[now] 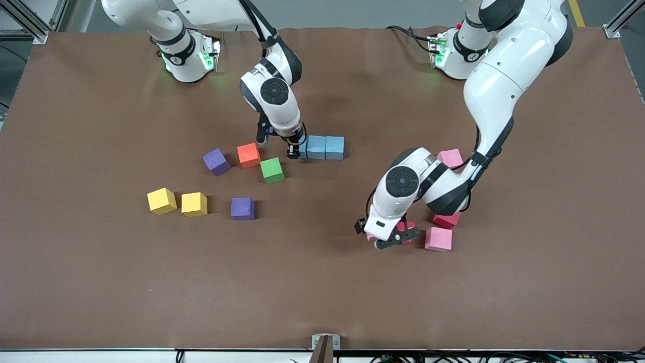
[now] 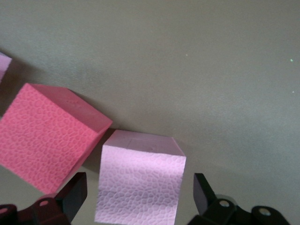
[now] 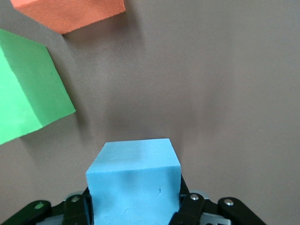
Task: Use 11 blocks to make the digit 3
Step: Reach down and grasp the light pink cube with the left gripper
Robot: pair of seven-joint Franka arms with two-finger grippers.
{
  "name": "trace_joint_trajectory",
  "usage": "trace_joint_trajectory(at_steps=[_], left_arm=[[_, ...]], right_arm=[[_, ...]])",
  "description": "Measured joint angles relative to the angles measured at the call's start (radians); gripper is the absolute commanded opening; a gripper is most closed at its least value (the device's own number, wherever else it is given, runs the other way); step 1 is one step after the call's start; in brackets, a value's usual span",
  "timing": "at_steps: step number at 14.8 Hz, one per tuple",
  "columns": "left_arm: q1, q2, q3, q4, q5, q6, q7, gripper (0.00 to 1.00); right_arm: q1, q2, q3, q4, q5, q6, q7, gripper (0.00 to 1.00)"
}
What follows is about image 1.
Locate red foam cube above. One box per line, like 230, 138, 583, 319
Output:
433, 212, 462, 229
397, 221, 417, 245

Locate green foam cube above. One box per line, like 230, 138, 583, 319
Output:
260, 157, 286, 184

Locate light pink dimpled foam cube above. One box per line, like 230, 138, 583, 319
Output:
424, 226, 453, 253

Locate orange foam cube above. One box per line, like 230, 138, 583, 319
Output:
237, 143, 262, 169

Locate purple foam cube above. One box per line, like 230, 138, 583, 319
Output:
231, 197, 256, 221
202, 148, 231, 177

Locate brown table mat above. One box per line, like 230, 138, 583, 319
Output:
0, 26, 645, 351

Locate yellow foam cube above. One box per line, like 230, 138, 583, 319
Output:
147, 188, 178, 216
181, 192, 208, 218

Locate brown camera pole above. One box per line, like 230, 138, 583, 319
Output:
308, 336, 335, 363

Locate aluminium frame post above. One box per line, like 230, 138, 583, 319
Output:
0, 0, 49, 45
604, 0, 645, 39

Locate white table edge rail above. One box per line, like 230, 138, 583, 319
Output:
0, 348, 645, 363

